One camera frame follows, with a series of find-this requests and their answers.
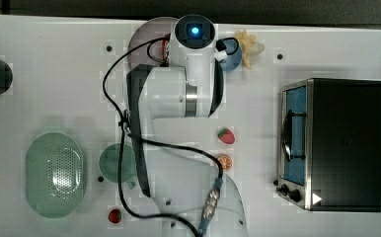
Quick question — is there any red felt ketchup bottle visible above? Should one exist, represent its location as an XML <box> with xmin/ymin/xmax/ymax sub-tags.
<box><xmin>162</xmin><ymin>34</ymin><xmax>171</xmax><ymax>65</ymax></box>

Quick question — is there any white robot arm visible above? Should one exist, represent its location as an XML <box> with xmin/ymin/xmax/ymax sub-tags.
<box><xmin>126</xmin><ymin>15</ymin><xmax>249</xmax><ymax>237</ymax></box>

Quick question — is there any pale pink plate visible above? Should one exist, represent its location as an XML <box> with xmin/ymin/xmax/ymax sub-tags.
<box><xmin>127</xmin><ymin>17</ymin><xmax>178</xmax><ymax>69</ymax></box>

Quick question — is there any toy orange slice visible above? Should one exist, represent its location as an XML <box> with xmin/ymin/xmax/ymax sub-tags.
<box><xmin>216</xmin><ymin>154</ymin><xmax>233</xmax><ymax>171</ymax></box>

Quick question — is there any blue bowl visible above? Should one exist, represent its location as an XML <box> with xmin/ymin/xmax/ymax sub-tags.
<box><xmin>217</xmin><ymin>38</ymin><xmax>243</xmax><ymax>72</ymax></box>

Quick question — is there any green cup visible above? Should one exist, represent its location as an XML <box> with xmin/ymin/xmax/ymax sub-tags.
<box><xmin>99</xmin><ymin>143</ymin><xmax>136</xmax><ymax>189</ymax></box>

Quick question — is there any small red toy strawberry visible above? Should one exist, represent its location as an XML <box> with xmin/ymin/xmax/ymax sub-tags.
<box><xmin>108</xmin><ymin>208</ymin><xmax>121</xmax><ymax>224</ymax></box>

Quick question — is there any black toaster oven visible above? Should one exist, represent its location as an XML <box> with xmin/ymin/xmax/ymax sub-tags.
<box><xmin>273</xmin><ymin>78</ymin><xmax>381</xmax><ymax>212</ymax></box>

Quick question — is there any green perforated colander basket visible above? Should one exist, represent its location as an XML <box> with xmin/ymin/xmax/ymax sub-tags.
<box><xmin>25</xmin><ymin>132</ymin><xmax>85</xmax><ymax>218</ymax></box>

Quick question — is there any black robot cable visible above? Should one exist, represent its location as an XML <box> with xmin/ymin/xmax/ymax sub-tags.
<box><xmin>102</xmin><ymin>35</ymin><xmax>226</xmax><ymax>237</ymax></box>

